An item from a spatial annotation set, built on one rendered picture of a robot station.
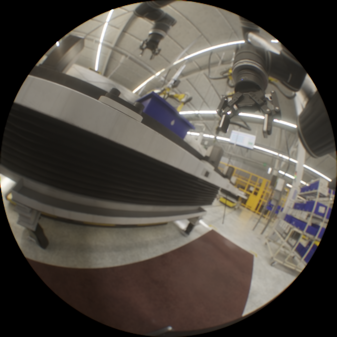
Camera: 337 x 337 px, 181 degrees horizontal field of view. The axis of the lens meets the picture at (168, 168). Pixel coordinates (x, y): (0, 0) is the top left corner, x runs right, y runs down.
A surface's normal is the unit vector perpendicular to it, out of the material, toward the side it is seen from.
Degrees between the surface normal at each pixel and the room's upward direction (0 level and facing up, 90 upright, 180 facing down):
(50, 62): 90
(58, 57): 90
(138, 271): 0
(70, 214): 90
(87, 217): 90
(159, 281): 0
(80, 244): 0
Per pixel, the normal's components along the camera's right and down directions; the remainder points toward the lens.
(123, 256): 0.41, -0.91
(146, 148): 0.60, 0.33
